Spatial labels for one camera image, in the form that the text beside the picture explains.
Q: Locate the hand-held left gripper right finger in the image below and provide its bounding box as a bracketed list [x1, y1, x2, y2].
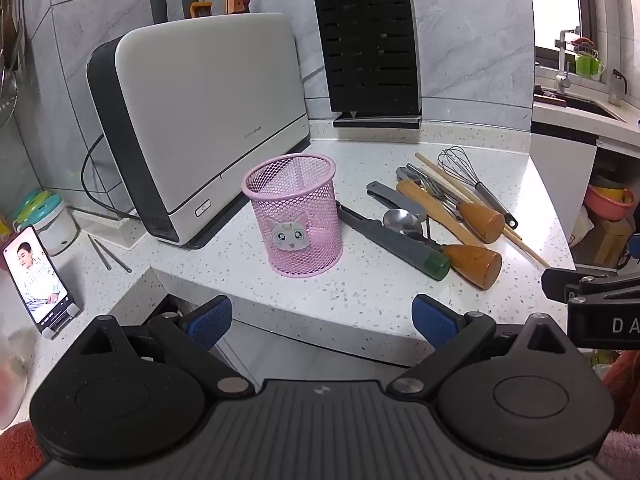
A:
[386, 294, 573, 395]

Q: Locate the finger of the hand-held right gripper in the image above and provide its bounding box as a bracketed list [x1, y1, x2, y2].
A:
[541, 266, 640, 305]

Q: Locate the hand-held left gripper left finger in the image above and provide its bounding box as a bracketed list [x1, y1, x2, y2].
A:
[70, 295, 257, 395]

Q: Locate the bamboo chopstick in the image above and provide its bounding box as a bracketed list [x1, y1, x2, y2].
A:
[425, 160, 524, 242]
[415, 153, 551, 268]

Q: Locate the dark grey handled utensil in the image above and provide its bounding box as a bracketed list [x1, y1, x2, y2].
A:
[336, 201, 452, 282]

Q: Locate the steel spoon with wooden handle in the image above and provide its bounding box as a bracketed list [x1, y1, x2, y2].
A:
[383, 208, 503, 290]

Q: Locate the steel wire whisk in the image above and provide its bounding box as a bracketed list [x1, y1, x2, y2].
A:
[438, 146, 519, 229]

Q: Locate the pink mesh utensil holder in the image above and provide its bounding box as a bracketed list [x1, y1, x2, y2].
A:
[242, 153, 344, 277]

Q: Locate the grey peeler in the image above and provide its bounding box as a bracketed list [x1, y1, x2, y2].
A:
[366, 181, 429, 222]

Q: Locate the bamboo spatula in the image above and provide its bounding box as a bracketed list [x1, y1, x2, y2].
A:
[396, 179, 487, 250]

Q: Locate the steel fork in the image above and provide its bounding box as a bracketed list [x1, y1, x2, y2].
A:
[396, 165, 463, 221]

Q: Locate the person's right forearm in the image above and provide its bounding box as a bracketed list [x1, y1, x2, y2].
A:
[597, 347, 640, 433]

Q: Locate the cardboard box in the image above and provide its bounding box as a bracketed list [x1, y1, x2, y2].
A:
[575, 217, 634, 267]

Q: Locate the white plastic bag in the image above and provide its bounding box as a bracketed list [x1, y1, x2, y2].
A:
[569, 204, 596, 248]

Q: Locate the pink plastic basin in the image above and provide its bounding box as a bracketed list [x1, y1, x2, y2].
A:
[584, 185, 635, 221]

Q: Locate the yellow green plastic basin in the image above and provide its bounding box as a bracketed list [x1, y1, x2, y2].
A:
[591, 174, 629, 192]

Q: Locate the white sink cabinet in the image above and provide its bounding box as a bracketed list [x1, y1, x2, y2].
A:
[530, 95, 640, 248]

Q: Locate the grey metal chopstick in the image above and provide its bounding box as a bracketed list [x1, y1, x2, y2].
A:
[95, 237, 133, 274]
[87, 233, 113, 272]

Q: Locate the pink fuzzy clothing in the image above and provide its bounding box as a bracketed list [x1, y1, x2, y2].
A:
[594, 429, 640, 480]

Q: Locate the grey phone stand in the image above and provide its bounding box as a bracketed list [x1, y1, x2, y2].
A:
[36, 302, 84, 340]

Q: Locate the white jar with teal lid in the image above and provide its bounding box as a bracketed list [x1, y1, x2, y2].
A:
[30, 196, 81, 257]

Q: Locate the smartphone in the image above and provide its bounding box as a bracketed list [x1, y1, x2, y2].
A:
[2, 225, 71, 333]

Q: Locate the brown wooden tray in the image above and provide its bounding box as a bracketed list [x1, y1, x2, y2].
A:
[534, 85, 568, 108]

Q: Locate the white knife steriliser appliance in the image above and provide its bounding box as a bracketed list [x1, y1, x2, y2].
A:
[86, 12, 312, 251]

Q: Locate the clear plastic container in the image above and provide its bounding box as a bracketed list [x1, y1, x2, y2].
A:
[0, 330, 31, 431]

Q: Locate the green lidded container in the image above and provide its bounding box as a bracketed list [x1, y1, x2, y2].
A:
[12, 195, 48, 223]

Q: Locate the steel sink faucet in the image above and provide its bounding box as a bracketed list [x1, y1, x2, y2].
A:
[554, 26, 584, 97]

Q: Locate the red fuzzy clothing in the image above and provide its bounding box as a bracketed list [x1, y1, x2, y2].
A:
[0, 422, 47, 480]

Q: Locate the black slotted knife block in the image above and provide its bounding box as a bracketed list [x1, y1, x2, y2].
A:
[314, 0, 424, 129]

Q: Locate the window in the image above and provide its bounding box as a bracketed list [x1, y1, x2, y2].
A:
[535, 0, 640, 68]

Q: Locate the hanging metal strainer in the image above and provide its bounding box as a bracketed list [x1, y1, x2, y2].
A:
[0, 72, 21, 133]

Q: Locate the hanging metal spatula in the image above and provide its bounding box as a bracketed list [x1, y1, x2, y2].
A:
[0, 0, 26, 76]

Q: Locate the black power cable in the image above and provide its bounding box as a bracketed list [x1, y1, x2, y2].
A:
[81, 132, 143, 222]

